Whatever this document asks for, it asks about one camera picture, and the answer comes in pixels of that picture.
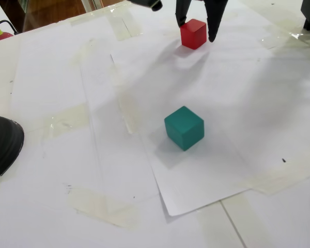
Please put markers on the brown wooden cabinet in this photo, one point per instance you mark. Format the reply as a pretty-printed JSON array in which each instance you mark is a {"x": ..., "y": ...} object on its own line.
[{"x": 54, "y": 10}]

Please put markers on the red cube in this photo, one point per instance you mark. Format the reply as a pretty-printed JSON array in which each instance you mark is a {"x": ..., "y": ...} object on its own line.
[{"x": 192, "y": 33}]

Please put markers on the black round-base camera stand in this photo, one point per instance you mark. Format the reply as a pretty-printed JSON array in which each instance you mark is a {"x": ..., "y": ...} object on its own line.
[{"x": 2, "y": 147}]

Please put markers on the red fire extinguisher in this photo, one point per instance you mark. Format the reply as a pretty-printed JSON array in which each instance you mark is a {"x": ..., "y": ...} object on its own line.
[{"x": 2, "y": 36}]

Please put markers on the clear glossy tape strip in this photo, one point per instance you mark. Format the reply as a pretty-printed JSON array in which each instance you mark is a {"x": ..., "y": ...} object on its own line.
[{"x": 279, "y": 41}]

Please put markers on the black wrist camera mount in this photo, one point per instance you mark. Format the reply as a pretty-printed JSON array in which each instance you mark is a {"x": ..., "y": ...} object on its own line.
[{"x": 149, "y": 3}]

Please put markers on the teal blue cube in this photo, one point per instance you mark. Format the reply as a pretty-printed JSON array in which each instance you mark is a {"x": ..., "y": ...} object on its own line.
[{"x": 183, "y": 129}]

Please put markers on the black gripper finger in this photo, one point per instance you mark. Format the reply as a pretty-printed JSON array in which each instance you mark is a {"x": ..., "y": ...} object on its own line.
[
  {"x": 183, "y": 13},
  {"x": 214, "y": 18}
]

